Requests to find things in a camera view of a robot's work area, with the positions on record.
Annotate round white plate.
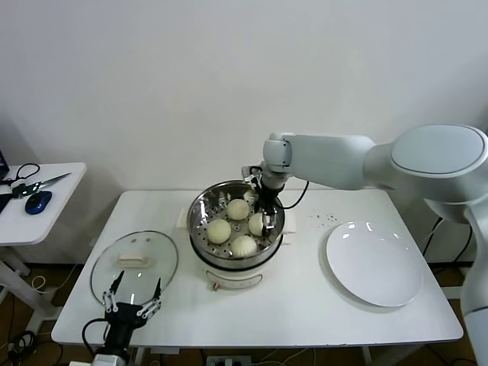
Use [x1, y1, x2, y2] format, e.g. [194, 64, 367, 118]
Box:
[326, 221, 424, 308]

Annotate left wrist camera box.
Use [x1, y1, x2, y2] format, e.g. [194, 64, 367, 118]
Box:
[92, 352, 130, 366]

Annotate white electric cooker pot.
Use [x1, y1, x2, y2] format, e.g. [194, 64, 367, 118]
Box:
[176, 207, 298, 293]

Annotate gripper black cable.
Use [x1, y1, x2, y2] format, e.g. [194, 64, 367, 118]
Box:
[82, 319, 112, 354]
[280, 178, 310, 210]

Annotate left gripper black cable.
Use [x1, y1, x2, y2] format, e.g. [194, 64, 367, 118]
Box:
[82, 319, 112, 354]

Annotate black handled scissors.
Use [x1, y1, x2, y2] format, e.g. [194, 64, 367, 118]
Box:
[8, 162, 73, 200]

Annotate white steamed baozi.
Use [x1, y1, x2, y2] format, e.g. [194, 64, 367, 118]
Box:
[231, 235, 258, 259]
[207, 219, 233, 244]
[248, 212, 266, 236]
[227, 198, 251, 221]

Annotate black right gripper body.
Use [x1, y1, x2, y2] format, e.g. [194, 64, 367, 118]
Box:
[254, 181, 281, 217]

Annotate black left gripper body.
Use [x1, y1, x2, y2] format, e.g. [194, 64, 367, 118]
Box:
[104, 301, 149, 355]

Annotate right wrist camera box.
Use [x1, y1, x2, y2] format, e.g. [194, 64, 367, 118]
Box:
[241, 164, 265, 185]

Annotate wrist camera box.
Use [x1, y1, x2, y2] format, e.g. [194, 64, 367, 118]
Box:
[92, 352, 130, 366]
[241, 164, 265, 185]

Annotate perforated steel steamer basket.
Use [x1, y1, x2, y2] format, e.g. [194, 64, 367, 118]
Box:
[187, 181, 286, 268]

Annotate white side table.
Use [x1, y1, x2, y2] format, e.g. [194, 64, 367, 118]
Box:
[0, 162, 89, 336]

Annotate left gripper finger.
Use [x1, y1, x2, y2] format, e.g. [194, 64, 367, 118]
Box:
[138, 277, 165, 318]
[101, 270, 126, 314]

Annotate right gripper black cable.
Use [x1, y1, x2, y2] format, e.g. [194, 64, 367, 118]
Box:
[280, 178, 310, 210]

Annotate black floor cable bundle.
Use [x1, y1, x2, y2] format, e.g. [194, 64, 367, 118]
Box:
[0, 330, 39, 366]

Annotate blue computer mouse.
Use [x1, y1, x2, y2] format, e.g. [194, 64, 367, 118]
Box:
[25, 191, 54, 215]

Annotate black power adapter cable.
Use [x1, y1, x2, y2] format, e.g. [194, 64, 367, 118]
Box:
[423, 217, 476, 268]

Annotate round glass pot lid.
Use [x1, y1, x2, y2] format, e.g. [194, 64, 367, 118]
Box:
[90, 230, 179, 308]

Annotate white floor cable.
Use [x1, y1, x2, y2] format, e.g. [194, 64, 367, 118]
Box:
[30, 262, 79, 295]

